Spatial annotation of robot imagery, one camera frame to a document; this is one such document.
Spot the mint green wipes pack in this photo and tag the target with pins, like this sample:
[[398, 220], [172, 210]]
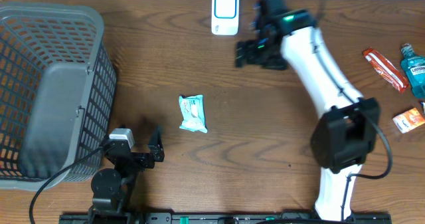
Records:
[[192, 109]]

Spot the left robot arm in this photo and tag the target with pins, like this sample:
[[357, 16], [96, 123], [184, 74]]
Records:
[[113, 187]]

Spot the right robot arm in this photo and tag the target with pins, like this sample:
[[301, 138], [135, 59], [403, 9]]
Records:
[[345, 133]]

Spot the grey plastic mesh basket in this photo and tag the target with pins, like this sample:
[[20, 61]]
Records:
[[57, 93]]

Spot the teal Listerine mouthwash bottle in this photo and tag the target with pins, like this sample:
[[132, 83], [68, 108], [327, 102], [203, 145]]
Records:
[[413, 66]]

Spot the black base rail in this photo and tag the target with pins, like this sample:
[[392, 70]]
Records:
[[169, 218]]

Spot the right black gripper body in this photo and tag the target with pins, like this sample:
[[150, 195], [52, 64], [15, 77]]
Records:
[[263, 52]]

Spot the white barcode scanner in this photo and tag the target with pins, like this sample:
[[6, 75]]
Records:
[[225, 17]]

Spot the yellow chips bag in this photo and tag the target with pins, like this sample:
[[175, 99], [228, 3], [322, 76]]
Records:
[[422, 104]]

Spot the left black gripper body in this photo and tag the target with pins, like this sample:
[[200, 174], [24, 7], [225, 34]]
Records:
[[141, 160]]

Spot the orange snack bar wrapper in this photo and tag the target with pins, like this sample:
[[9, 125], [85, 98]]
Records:
[[386, 69]]

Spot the small orange snack packet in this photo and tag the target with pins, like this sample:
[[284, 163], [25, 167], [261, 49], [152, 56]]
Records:
[[408, 120]]

